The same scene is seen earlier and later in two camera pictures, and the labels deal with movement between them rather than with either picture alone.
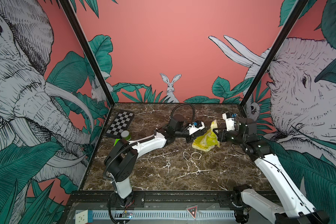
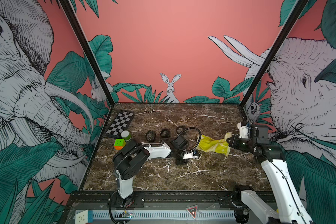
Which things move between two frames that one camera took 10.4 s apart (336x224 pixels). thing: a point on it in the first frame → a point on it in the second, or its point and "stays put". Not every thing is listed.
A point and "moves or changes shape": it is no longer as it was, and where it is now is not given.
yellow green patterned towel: [207, 141] moves or changes shape
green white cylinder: [125, 134] stays put
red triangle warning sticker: [192, 210] stays put
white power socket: [84, 217] stays put
